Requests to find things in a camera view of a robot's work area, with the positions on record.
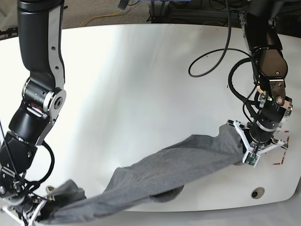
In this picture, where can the black tripod stand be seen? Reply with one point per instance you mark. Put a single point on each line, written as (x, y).
(9, 33)

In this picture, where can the table cable grommet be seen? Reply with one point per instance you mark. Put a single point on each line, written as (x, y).
(49, 189)
(257, 193)

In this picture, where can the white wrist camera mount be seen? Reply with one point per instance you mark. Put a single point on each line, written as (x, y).
(44, 200)
(254, 150)

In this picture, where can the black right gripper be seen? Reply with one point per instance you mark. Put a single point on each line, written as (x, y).
(24, 208)

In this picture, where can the red tape rectangle marking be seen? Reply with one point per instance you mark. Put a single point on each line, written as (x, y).
(278, 155)

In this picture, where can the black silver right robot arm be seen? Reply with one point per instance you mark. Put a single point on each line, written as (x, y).
(43, 95)

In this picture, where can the grey T-shirt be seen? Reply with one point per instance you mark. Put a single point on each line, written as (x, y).
(159, 177)

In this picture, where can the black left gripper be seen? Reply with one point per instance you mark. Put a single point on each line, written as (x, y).
(257, 135)

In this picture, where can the right table cable grommet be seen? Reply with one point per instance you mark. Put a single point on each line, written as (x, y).
(257, 193)

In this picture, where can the left table cable grommet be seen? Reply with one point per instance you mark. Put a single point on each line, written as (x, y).
(49, 189)

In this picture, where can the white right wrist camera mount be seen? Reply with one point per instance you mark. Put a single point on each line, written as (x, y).
(44, 200)

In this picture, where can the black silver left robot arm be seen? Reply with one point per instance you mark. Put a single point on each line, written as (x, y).
(269, 68)

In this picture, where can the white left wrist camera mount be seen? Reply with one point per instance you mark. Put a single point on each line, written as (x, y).
(254, 150)

